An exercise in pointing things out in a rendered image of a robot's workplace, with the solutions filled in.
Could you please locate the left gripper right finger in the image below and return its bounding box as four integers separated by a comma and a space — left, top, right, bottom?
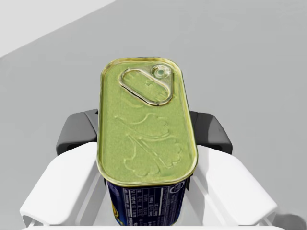
172, 111, 278, 226

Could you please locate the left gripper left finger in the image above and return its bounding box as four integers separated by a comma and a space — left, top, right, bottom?
19, 109, 113, 228

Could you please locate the green and blue rectangular can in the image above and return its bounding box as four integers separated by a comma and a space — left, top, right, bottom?
96, 57, 199, 226

